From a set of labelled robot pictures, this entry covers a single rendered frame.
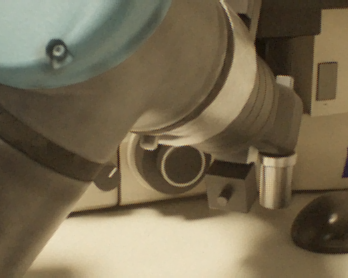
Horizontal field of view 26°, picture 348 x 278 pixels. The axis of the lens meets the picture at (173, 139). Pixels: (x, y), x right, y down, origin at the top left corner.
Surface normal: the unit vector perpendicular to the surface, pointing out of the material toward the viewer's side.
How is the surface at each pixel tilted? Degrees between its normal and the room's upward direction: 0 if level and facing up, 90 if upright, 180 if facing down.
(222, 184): 107
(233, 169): 17
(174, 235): 0
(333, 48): 90
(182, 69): 114
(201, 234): 0
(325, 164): 80
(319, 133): 49
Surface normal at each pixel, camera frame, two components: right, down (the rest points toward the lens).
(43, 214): 0.64, 0.54
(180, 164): 0.35, 0.26
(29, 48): -0.31, -0.25
